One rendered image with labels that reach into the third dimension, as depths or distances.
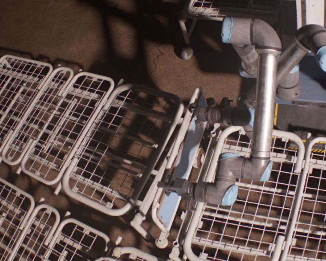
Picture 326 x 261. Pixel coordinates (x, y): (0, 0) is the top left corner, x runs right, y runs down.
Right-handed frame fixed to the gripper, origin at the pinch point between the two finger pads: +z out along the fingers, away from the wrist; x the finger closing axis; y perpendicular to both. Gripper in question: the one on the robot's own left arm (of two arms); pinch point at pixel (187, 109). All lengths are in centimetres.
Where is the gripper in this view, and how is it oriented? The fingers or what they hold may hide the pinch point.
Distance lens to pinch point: 204.9
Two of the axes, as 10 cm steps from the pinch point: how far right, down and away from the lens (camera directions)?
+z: -8.6, -0.6, 5.0
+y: -3.2, 8.3, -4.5
